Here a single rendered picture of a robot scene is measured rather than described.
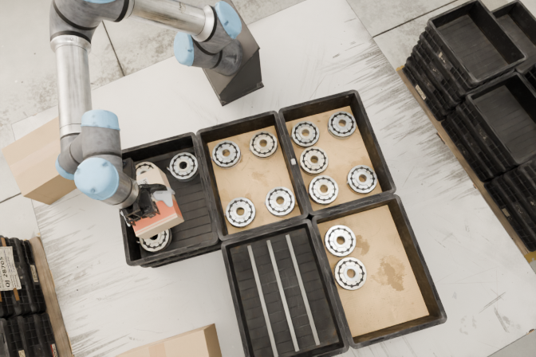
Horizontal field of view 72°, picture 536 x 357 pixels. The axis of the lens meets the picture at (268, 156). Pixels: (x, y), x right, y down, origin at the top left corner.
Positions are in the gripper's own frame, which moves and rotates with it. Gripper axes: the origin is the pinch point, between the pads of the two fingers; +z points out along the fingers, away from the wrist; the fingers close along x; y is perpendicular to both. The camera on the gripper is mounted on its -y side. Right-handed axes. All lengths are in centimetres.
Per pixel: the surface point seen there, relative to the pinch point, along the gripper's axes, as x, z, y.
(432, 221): 85, 40, 41
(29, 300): -89, 83, -9
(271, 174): 37.1, 27.4, 0.8
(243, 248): 17.2, 27.5, 20.0
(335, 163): 60, 27, 7
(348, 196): 58, 27, 20
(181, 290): -10.2, 40.2, 22.2
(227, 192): 20.1, 27.4, -0.3
